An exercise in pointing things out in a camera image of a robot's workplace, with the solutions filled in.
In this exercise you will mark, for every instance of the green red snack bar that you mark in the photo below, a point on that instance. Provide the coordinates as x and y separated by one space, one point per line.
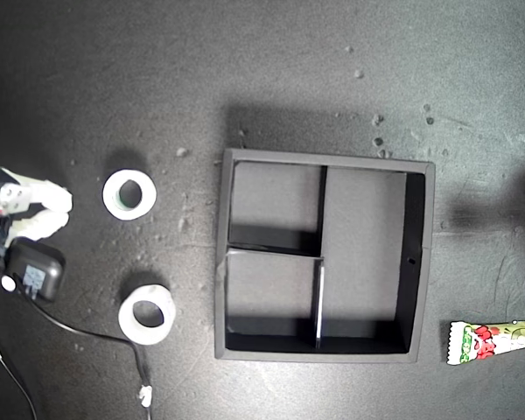
485 341

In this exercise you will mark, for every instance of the black compartment tray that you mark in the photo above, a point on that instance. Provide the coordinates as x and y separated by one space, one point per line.
359 245

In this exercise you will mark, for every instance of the white tape roll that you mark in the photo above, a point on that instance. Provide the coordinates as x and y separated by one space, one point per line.
127 324
111 197

